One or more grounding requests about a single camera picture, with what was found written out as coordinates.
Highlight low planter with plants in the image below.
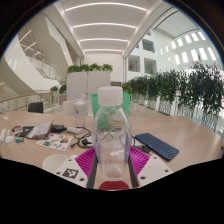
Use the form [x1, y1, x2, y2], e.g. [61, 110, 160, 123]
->
[120, 82, 134, 95]

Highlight ceiling light strips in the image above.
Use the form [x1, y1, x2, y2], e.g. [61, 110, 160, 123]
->
[64, 1, 148, 54]

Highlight black notebook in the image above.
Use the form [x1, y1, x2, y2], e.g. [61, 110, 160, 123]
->
[18, 125, 34, 138]

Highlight black chair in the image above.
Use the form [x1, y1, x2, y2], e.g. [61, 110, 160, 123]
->
[27, 101, 45, 114]

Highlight small black power bank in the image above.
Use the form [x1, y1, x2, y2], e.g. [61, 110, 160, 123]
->
[49, 124, 68, 133]

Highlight white computer mouse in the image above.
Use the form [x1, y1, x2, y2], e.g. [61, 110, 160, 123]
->
[4, 135, 15, 145]

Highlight flat round red coaster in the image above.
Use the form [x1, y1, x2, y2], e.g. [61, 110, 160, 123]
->
[98, 180, 130, 191]

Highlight colourful sticker sheet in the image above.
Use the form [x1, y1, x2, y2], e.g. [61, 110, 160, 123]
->
[35, 133, 74, 152]

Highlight row of green plants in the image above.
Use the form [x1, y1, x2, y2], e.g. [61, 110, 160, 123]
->
[126, 61, 224, 124]

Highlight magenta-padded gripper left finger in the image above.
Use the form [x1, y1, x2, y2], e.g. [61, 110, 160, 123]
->
[53, 147, 98, 189]

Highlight clear plastic water bottle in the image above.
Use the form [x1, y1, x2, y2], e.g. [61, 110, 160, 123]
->
[91, 85, 132, 181]

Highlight black cables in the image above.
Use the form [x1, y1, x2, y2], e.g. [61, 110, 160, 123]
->
[69, 125, 153, 155]

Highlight small potted plants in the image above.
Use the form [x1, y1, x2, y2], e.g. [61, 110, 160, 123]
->
[49, 84, 68, 106]

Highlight green tote bag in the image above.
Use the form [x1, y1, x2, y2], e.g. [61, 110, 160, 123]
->
[90, 92, 132, 118]

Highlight white cabinet with plants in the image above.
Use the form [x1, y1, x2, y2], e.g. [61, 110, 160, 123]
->
[65, 63, 114, 103]

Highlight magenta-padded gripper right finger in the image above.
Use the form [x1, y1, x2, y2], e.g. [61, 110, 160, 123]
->
[128, 145, 174, 188]

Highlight white power strip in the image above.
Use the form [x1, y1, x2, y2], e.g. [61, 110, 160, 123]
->
[0, 128, 7, 144]

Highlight clear shaker bottle white lid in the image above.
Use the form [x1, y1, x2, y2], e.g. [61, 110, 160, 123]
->
[73, 96, 87, 128]

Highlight dark blue keyboard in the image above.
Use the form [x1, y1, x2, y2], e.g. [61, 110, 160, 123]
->
[134, 132, 180, 162]

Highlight white chair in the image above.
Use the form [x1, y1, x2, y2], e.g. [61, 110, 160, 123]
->
[62, 99, 93, 117]

